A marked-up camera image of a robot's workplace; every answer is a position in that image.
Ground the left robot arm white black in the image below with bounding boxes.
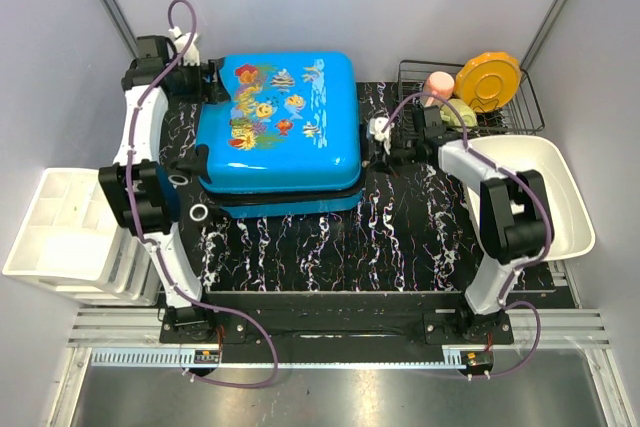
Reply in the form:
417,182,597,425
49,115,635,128
98,35,230,343

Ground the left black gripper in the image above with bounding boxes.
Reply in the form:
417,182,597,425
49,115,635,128
175,61,234,107

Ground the blue cartoon fish suitcase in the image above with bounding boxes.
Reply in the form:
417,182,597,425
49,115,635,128
169,51,366,218

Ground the orange round plate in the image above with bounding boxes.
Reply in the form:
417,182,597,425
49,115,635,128
454,52,522,114

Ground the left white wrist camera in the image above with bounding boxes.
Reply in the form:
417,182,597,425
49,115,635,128
168,26,201,66

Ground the white drawer organizer box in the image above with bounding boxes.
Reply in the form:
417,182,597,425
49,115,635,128
3,168,161,307

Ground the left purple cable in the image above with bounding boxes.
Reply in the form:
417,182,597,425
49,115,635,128
122,0,280,389

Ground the black marbled table mat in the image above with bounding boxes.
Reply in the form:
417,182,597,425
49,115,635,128
157,80,557,294

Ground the pink plastic cup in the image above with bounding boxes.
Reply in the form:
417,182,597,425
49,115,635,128
421,71,455,107

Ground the aluminium rail frame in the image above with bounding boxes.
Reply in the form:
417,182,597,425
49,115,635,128
67,269,609,371

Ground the purple cable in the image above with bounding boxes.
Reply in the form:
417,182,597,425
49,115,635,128
122,0,280,389
382,92,542,381

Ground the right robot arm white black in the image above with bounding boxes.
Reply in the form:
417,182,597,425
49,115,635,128
367,105,554,344

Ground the black wire dish rack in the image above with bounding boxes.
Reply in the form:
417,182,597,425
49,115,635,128
397,59,545,137

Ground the white rectangular plastic basin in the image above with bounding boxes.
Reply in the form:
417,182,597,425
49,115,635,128
470,134,595,262

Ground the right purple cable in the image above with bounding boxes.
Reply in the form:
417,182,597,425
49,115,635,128
382,92,542,381

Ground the light green cup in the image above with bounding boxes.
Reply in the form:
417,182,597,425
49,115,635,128
440,98,478,132

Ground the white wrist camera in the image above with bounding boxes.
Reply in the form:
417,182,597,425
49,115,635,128
367,117,391,155
168,26,201,66

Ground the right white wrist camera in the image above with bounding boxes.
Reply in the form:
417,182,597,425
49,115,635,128
367,117,391,155

